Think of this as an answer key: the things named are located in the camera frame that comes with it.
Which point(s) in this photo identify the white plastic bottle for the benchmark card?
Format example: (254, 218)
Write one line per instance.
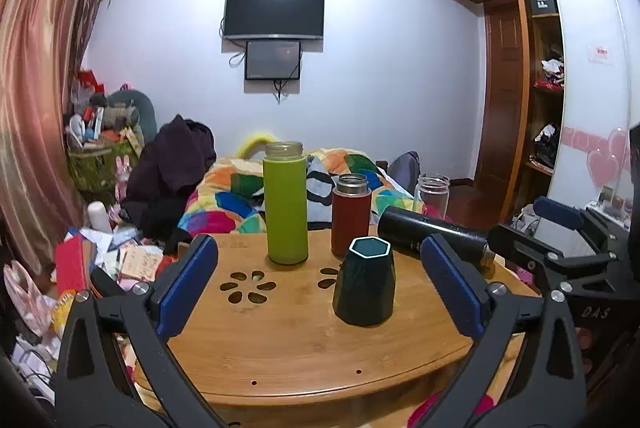
(99, 217)

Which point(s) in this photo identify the pink patterned bag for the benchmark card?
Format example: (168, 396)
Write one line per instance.
(25, 300)

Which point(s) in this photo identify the pink bunny toy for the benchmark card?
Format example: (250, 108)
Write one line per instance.
(122, 170)

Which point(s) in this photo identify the green tall bottle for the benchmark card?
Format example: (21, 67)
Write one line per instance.
(285, 208)

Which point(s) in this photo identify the brown wooden door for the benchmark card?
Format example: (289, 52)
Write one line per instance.
(502, 107)

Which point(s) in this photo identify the clear glass bottle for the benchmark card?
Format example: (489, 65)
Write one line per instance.
(431, 198)

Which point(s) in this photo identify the red flat box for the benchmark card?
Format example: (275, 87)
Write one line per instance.
(70, 267)

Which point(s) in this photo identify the black thermos bottle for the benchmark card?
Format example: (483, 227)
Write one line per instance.
(415, 228)

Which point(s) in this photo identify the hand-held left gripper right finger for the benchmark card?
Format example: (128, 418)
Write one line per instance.
(452, 288)

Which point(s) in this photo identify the green storage basket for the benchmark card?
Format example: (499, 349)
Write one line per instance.
(95, 167)

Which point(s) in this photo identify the round bamboo table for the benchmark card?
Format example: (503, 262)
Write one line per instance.
(280, 333)

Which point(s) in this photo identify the wooden wardrobe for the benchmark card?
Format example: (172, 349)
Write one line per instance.
(590, 57)

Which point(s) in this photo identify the grey cloth bag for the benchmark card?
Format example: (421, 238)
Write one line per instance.
(405, 167)

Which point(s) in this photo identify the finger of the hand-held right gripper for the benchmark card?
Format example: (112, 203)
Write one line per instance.
(557, 212)
(520, 244)

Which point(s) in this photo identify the beige paper note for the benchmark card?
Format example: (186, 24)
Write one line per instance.
(141, 263)

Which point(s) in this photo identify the dark green hexagonal cup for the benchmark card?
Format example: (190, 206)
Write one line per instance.
(362, 288)

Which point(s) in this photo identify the small black wall monitor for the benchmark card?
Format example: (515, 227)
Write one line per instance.
(272, 60)

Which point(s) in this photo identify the dark clothes pile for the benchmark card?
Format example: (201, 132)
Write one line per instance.
(170, 162)

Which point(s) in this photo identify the colourful patchwork quilt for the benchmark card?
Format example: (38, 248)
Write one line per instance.
(225, 198)

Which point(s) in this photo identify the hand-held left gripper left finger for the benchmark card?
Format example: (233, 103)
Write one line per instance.
(187, 288)

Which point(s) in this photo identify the yellow curved cushion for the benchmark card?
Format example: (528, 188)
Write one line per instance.
(250, 141)

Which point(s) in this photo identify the red thermos cup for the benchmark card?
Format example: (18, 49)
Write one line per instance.
(350, 218)

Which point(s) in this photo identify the pink striped curtain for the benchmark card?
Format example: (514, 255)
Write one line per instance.
(40, 82)

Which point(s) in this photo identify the grey green pillow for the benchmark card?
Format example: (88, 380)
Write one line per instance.
(135, 107)

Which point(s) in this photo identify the black wall television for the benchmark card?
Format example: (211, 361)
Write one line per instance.
(272, 12)

